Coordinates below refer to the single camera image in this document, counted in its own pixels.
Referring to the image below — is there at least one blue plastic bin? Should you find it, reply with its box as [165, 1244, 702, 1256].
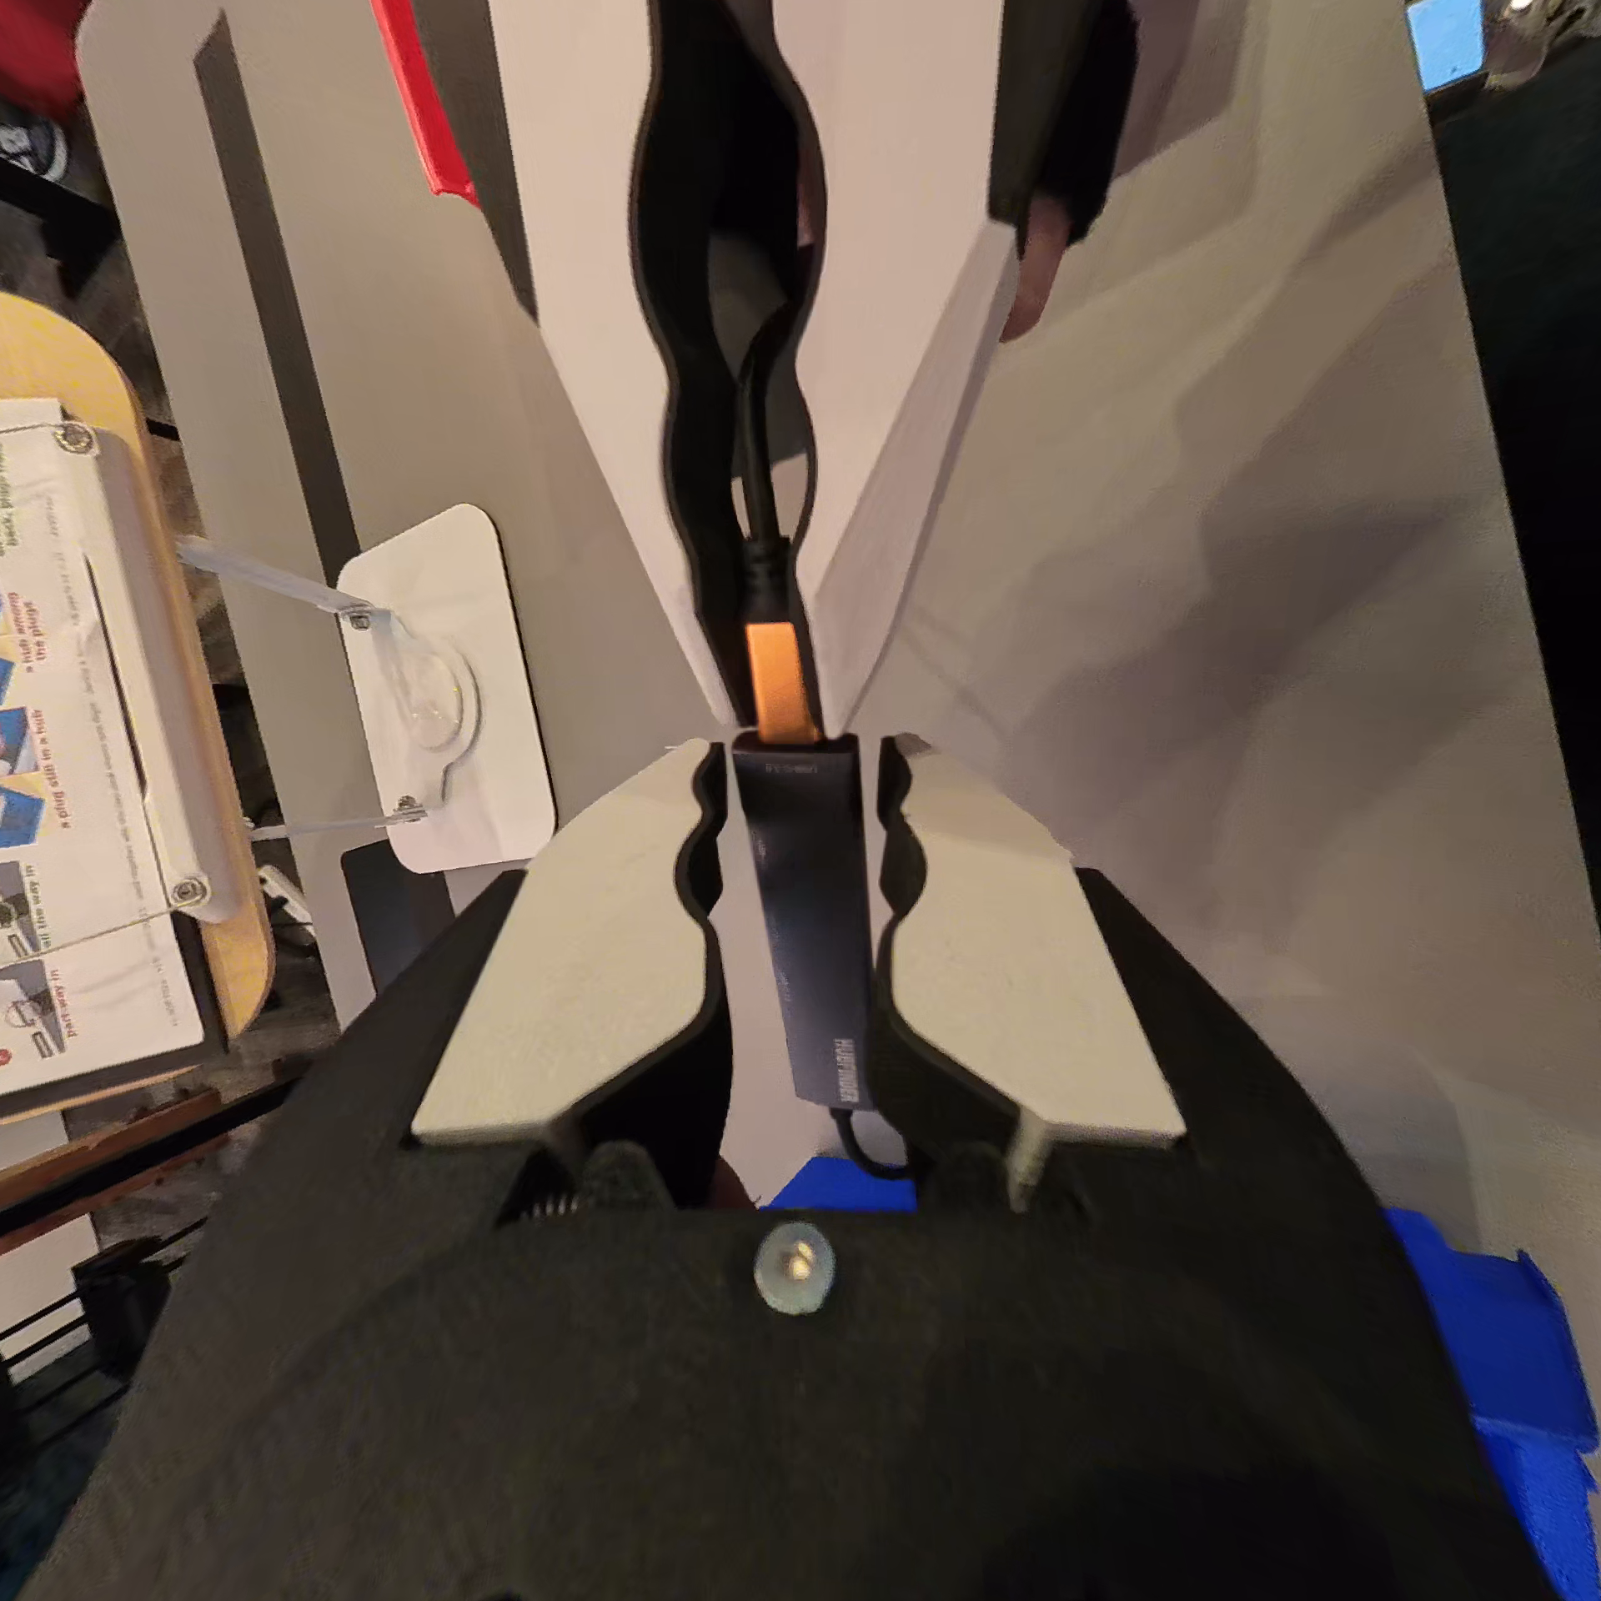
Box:
[752, 1151, 1601, 1601]

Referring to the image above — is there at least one wooden display board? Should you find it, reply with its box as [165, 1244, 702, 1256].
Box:
[0, 288, 277, 1115]

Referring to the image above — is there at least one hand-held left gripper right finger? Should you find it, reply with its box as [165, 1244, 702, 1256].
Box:
[864, 734, 1188, 1189]

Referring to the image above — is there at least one printed instruction sheet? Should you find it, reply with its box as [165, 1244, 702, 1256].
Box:
[0, 396, 209, 1101]

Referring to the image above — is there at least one black cable orange plug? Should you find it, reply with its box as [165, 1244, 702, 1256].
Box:
[727, 227, 828, 747]

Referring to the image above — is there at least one red plastic bin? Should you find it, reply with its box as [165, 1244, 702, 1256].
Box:
[373, 0, 483, 208]

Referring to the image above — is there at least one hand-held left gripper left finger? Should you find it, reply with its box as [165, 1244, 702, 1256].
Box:
[407, 739, 740, 1189]

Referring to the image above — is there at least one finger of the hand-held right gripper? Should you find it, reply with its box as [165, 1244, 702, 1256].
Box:
[485, 0, 754, 741]
[765, 0, 1034, 732]

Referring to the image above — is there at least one white stand base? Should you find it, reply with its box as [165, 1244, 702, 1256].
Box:
[334, 507, 557, 873]

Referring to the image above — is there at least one dark USB hub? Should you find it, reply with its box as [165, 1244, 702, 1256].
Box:
[721, 734, 883, 1107]

